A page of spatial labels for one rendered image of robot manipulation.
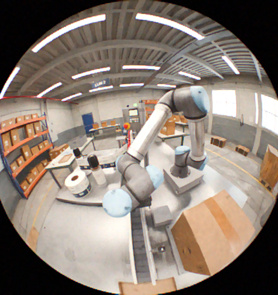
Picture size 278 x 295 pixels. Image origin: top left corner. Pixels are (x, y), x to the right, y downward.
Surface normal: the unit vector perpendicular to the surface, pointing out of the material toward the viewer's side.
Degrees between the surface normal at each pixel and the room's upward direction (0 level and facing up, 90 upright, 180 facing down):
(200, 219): 0
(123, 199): 30
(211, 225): 0
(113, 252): 0
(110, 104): 90
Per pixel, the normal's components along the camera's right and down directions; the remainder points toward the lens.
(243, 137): -0.97, 0.18
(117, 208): -0.04, -0.60
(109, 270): -0.11, -0.91
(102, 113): 0.23, 0.36
